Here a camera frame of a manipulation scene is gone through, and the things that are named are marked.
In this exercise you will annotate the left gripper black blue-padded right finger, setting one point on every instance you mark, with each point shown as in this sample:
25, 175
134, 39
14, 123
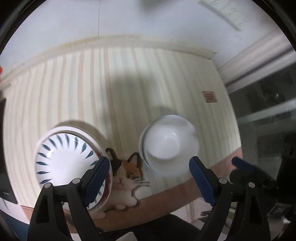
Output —
250, 220

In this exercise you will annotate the white plate blue stripe rim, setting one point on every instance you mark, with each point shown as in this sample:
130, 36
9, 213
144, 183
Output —
65, 153

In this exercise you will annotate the window frame with glass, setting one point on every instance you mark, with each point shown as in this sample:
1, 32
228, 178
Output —
260, 81

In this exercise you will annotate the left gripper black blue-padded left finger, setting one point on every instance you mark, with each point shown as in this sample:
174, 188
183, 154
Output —
48, 221

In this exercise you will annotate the cat print table mat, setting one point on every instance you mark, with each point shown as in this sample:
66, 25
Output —
113, 94

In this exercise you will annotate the plain white bowl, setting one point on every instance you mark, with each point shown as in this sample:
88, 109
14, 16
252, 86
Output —
167, 145

